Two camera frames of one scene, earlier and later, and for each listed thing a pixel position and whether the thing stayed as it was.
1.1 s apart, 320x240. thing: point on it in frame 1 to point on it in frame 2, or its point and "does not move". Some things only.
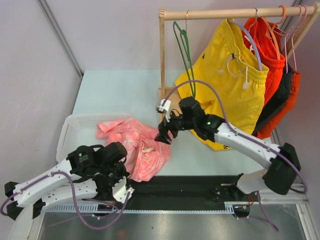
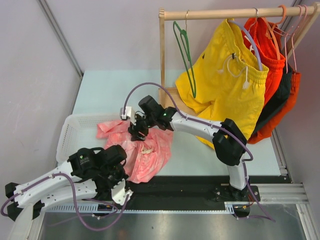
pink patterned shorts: x=146 y=157 does not move
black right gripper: x=163 y=129 to x=134 y=130
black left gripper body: x=114 y=172 does not move
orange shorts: x=265 y=44 does not move
